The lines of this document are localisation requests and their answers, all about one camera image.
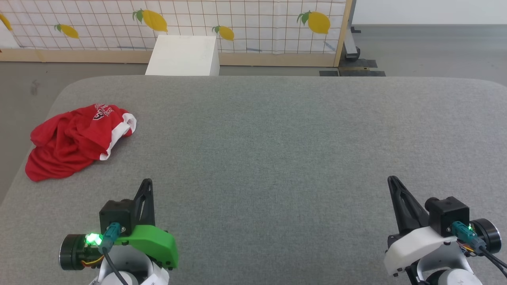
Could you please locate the grey metal stand with caster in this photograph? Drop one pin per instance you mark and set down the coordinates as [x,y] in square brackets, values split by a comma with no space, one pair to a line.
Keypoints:
[351,39]

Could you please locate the white box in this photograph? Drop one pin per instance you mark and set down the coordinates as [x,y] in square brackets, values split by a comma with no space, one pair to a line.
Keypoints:
[184,55]

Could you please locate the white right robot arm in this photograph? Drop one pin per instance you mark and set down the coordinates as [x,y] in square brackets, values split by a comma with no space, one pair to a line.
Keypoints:
[447,273]

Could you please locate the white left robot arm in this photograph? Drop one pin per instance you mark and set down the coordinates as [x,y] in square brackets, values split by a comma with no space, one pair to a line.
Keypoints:
[130,269]

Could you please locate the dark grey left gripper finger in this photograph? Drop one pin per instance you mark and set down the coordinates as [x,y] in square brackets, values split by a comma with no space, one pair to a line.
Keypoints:
[145,209]

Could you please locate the lemon print partition panel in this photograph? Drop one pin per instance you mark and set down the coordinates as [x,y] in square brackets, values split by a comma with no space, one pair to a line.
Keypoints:
[245,23]

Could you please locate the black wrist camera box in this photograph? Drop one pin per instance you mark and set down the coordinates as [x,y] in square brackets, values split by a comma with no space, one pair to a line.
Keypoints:
[447,215]
[117,215]

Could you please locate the red shirt with white trim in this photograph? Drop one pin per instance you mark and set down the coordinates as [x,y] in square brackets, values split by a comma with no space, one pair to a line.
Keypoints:
[65,146]

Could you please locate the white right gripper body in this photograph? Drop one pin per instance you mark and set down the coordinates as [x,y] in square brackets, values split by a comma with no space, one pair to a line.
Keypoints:
[416,247]

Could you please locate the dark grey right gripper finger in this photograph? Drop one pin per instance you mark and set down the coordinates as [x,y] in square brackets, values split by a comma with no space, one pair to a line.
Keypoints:
[408,213]

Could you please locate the black floor mat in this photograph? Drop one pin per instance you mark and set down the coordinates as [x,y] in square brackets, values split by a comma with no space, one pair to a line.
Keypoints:
[360,63]
[362,73]
[328,73]

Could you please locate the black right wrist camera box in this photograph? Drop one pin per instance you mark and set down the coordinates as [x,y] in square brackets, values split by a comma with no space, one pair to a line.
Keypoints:
[447,215]

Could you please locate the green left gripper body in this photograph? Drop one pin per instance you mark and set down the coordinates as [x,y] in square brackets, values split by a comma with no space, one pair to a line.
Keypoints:
[152,243]

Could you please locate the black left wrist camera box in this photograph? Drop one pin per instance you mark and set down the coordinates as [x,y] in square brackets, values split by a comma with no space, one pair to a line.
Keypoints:
[117,215]

